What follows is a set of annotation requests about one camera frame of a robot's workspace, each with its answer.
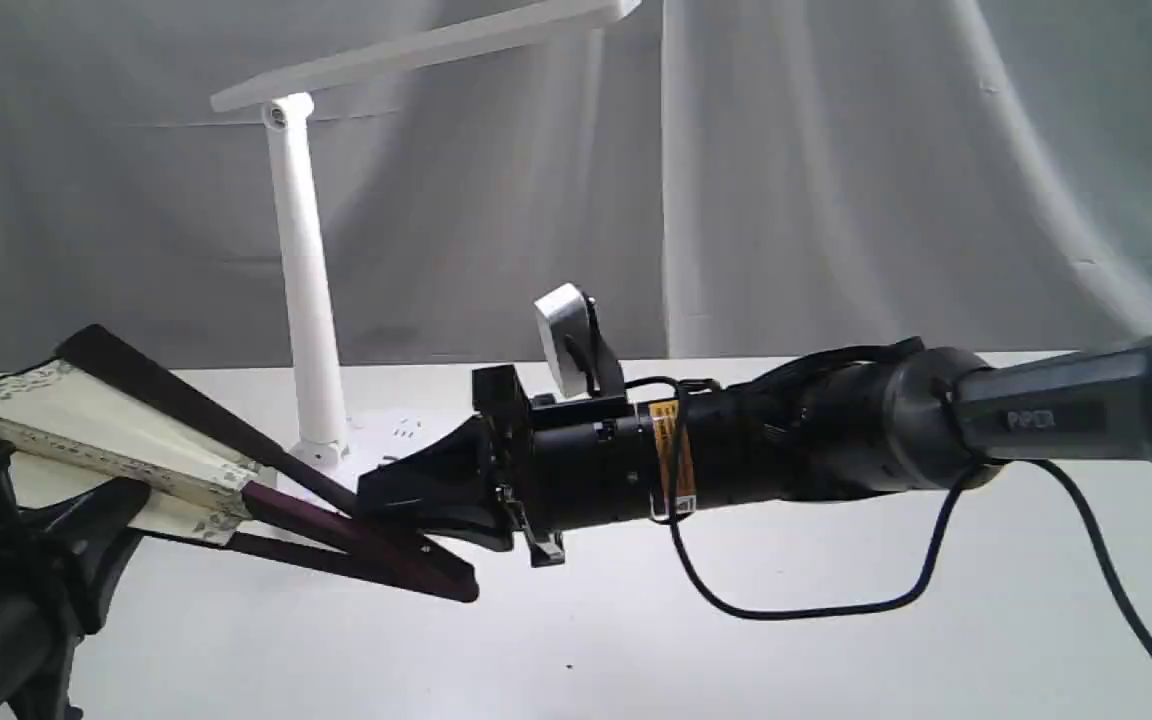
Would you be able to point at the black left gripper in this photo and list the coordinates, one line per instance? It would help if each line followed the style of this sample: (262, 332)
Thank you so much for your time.
(80, 549)

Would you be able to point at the white desk lamp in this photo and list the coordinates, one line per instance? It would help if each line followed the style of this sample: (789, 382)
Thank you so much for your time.
(328, 440)

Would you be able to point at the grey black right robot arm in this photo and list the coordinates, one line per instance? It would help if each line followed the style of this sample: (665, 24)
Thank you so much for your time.
(839, 426)

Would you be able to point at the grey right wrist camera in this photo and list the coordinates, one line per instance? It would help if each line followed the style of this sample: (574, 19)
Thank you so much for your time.
(580, 360)

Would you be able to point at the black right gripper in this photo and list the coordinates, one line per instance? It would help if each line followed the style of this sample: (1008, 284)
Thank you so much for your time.
(520, 464)

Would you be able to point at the grey backdrop curtain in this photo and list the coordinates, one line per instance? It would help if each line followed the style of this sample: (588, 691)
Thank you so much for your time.
(726, 178)

